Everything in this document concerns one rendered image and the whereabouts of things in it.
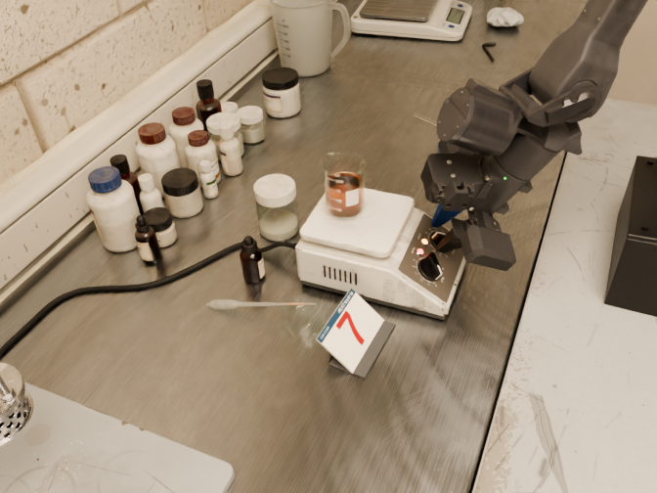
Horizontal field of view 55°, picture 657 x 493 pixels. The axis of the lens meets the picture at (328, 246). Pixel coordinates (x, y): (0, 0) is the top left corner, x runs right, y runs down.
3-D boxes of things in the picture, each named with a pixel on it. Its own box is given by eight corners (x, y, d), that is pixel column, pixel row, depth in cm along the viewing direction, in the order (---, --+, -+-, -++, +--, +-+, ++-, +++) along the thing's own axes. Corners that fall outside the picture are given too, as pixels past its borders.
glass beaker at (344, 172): (374, 208, 83) (374, 156, 78) (348, 230, 80) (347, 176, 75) (338, 193, 86) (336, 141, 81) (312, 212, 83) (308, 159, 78)
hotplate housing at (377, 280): (469, 257, 87) (475, 211, 82) (445, 325, 78) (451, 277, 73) (320, 224, 94) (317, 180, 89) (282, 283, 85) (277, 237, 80)
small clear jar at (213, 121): (220, 143, 113) (214, 110, 109) (250, 147, 112) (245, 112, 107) (206, 160, 109) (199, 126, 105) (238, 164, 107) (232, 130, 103)
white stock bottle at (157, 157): (192, 181, 104) (179, 122, 97) (170, 201, 100) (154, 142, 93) (161, 174, 106) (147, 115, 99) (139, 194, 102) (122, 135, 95)
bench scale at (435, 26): (460, 45, 140) (462, 23, 137) (347, 35, 147) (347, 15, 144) (472, 13, 154) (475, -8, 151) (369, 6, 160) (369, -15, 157)
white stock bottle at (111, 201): (154, 231, 95) (136, 166, 87) (129, 257, 90) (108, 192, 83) (120, 221, 97) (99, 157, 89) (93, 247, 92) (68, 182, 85)
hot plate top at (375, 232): (416, 202, 84) (416, 197, 84) (388, 260, 76) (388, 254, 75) (331, 186, 88) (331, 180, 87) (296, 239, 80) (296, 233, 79)
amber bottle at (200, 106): (231, 139, 114) (222, 82, 107) (210, 148, 112) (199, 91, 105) (217, 130, 116) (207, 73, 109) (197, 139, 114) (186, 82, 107)
